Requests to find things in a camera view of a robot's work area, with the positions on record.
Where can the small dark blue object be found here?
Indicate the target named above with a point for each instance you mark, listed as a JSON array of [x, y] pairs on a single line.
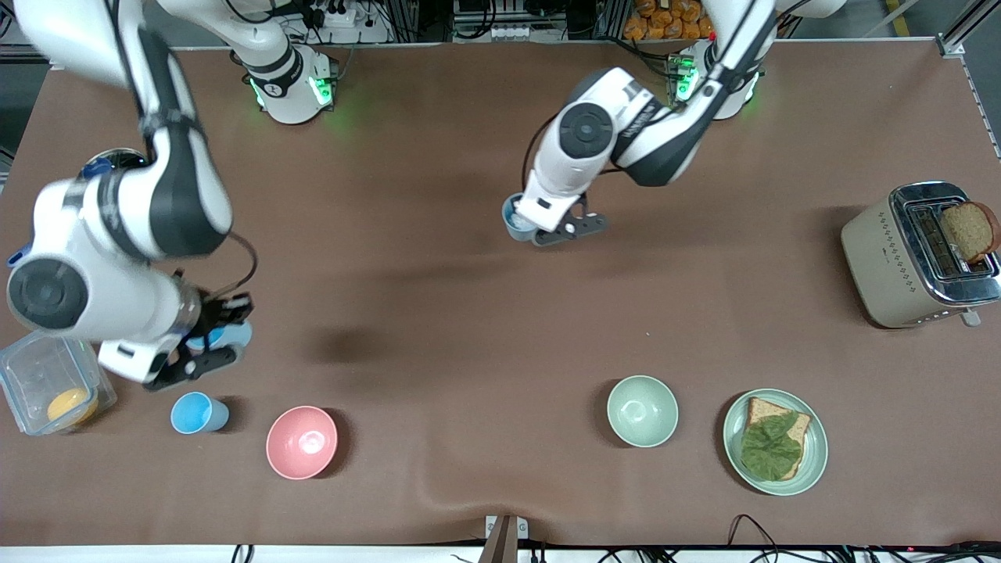
[[95, 167]]

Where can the brown bread slice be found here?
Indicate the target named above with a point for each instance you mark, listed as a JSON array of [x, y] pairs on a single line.
[[970, 231]]

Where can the green lettuce leaf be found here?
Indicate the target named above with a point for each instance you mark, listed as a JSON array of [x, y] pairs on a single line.
[[770, 450]]

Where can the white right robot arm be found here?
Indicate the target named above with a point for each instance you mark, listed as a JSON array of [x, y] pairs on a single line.
[[78, 234]]

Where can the pale green bowl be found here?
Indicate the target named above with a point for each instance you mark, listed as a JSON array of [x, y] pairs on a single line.
[[641, 410]]

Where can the bag of orange buns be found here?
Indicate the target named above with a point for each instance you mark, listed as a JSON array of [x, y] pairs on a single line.
[[665, 19]]

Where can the toast slice with crust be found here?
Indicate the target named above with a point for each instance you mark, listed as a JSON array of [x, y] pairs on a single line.
[[762, 410]]

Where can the clear plastic container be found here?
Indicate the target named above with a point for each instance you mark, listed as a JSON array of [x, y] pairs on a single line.
[[39, 375]]

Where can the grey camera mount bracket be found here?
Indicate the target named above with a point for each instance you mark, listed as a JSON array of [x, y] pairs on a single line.
[[504, 539]]

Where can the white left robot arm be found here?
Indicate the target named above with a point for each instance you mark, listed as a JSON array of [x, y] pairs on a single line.
[[665, 148]]

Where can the pink bowl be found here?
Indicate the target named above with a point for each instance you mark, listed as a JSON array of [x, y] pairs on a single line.
[[301, 442]]

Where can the brown table cover mat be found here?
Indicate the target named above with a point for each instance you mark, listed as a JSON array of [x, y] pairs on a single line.
[[469, 352]]

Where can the light blue cup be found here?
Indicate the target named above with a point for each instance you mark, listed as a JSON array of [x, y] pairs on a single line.
[[233, 336], [191, 413], [514, 223]]

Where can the aluminium frame corner bracket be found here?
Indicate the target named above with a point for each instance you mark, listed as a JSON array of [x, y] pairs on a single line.
[[952, 47]]

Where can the pale green plate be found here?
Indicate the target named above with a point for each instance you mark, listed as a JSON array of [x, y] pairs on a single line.
[[816, 461]]

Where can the orange fruit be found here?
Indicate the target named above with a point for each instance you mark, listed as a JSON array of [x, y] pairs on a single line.
[[70, 405]]

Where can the beige and chrome toaster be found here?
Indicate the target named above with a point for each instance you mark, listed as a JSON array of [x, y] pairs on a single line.
[[876, 266]]

